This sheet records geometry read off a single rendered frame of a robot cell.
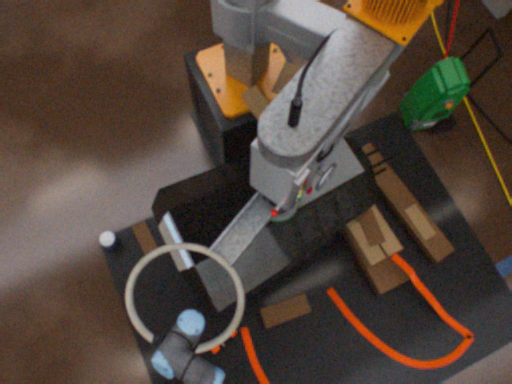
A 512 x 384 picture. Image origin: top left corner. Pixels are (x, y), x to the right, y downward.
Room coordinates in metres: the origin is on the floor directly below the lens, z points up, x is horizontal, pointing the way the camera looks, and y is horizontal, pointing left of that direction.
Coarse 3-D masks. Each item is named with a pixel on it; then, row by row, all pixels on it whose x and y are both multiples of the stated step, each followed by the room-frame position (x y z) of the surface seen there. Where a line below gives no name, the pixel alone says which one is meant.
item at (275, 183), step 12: (252, 144) 0.76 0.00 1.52; (324, 144) 0.78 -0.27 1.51; (252, 156) 0.75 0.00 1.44; (252, 168) 0.75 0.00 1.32; (264, 168) 0.72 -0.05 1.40; (276, 168) 0.69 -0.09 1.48; (300, 168) 0.67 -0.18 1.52; (312, 168) 0.74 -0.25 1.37; (252, 180) 0.75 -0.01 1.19; (264, 180) 0.72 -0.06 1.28; (276, 180) 0.68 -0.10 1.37; (288, 180) 0.65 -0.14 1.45; (264, 192) 0.71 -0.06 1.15; (276, 192) 0.68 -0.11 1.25; (288, 192) 0.64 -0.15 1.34; (276, 204) 0.67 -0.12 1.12
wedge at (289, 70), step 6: (288, 66) 1.62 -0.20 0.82; (294, 66) 1.62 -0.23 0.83; (282, 72) 1.59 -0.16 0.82; (288, 72) 1.59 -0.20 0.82; (294, 72) 1.59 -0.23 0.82; (282, 78) 1.55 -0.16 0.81; (288, 78) 1.55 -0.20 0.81; (276, 84) 1.51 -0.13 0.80; (282, 84) 1.51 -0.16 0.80; (276, 90) 1.48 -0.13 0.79
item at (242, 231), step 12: (252, 204) 0.68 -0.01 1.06; (264, 204) 0.69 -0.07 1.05; (240, 216) 0.61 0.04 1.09; (252, 216) 0.63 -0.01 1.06; (264, 216) 0.63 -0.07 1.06; (228, 228) 0.55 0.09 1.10; (240, 228) 0.57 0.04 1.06; (252, 228) 0.57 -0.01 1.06; (216, 240) 0.49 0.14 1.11; (228, 240) 0.51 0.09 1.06; (240, 240) 0.51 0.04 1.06; (252, 240) 0.51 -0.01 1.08; (228, 252) 0.45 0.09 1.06; (240, 252) 0.44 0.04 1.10
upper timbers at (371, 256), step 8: (376, 208) 0.97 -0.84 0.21; (376, 216) 0.92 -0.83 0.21; (384, 224) 0.86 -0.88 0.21; (352, 232) 0.80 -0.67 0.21; (360, 232) 0.80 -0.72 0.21; (384, 232) 0.81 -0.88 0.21; (392, 232) 0.81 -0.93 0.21; (352, 240) 0.77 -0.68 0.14; (360, 240) 0.75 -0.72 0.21; (392, 240) 0.76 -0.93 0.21; (360, 248) 0.70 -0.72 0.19; (368, 248) 0.70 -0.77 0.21; (376, 248) 0.70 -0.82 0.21; (384, 248) 0.70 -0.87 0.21; (392, 248) 0.70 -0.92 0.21; (400, 248) 0.71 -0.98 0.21; (360, 256) 0.67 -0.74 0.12; (368, 256) 0.65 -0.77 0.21; (376, 256) 0.65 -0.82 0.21; (384, 256) 0.65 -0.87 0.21; (368, 264) 0.60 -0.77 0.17
